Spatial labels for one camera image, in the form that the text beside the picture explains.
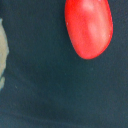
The red toy tomato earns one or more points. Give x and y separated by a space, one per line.
89 25

